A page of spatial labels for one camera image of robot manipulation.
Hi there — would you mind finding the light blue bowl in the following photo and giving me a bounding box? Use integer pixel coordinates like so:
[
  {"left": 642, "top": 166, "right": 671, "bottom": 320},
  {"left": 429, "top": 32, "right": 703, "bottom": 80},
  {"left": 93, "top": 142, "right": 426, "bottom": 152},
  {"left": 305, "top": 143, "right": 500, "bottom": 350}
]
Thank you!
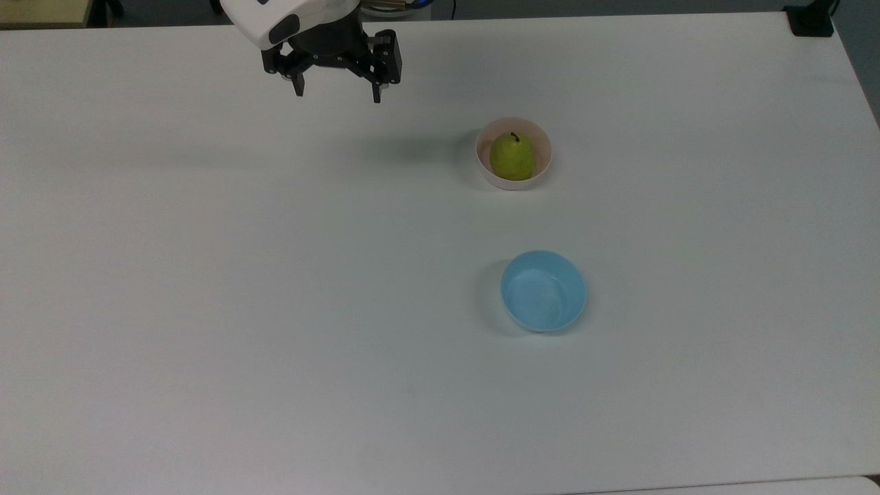
[{"left": 500, "top": 250, "right": 588, "bottom": 333}]

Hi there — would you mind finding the black table clamp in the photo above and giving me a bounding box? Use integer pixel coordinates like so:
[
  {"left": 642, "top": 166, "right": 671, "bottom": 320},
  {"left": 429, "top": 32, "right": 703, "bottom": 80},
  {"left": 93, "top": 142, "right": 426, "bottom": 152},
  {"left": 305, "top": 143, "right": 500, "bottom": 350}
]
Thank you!
[{"left": 783, "top": 0, "right": 841, "bottom": 38}]

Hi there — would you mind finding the wooden desk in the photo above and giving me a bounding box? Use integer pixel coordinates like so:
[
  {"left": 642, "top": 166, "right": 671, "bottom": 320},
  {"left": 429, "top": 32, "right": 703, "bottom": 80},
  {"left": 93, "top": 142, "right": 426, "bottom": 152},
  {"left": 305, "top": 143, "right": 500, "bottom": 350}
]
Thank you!
[{"left": 0, "top": 0, "right": 94, "bottom": 30}]

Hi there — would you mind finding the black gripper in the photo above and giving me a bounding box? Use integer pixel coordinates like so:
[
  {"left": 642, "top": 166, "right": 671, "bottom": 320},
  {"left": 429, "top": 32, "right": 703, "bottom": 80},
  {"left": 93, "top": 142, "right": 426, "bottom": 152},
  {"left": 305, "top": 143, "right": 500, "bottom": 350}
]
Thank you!
[{"left": 261, "top": 16, "right": 402, "bottom": 105}]

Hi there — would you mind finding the green pear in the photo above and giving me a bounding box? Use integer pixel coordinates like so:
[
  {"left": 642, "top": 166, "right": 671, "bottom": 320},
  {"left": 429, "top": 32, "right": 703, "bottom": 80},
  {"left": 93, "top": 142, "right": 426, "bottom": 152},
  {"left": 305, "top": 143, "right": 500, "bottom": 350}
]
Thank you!
[{"left": 489, "top": 132, "right": 537, "bottom": 182}]

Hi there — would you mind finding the pink bowl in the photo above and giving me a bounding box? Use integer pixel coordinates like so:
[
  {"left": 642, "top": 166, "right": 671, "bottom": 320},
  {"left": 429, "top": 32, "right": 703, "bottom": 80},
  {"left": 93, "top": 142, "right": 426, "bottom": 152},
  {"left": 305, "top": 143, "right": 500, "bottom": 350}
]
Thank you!
[{"left": 475, "top": 117, "right": 553, "bottom": 191}]

